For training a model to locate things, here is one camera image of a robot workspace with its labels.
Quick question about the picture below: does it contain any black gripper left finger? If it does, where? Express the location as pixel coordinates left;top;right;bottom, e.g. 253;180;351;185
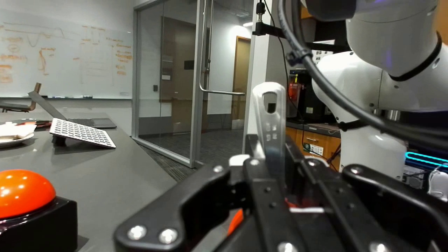
112;159;291;252

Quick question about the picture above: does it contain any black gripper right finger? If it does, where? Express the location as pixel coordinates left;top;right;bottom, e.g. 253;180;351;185
284;156;448;252

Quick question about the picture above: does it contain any cyan glowing light strip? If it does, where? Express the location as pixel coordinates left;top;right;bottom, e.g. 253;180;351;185
404;150;448;173

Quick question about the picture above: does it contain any wooden base cabinet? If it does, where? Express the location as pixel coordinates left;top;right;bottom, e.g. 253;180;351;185
284;122;341;173

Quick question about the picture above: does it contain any brown wooden door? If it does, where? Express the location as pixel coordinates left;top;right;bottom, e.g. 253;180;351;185
231;36;253;122

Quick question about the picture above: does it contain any orange button on black box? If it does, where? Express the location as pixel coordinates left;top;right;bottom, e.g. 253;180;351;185
0;169;80;252

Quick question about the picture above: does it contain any white plate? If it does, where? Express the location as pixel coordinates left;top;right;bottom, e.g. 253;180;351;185
0;121;39;148

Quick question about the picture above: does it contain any gray wooden chair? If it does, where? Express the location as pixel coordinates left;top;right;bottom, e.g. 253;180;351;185
0;82;43;115

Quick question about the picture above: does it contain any whiteboard with writing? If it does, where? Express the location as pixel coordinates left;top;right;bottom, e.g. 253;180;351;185
0;20;134;101

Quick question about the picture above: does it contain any glass door with metal handle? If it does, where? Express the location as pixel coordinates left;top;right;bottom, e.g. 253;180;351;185
131;0;253;170

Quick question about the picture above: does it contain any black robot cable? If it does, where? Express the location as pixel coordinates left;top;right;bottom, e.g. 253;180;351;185
277;0;448;149

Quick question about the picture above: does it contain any black camera on pole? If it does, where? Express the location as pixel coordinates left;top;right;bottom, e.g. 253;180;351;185
250;0;287;40

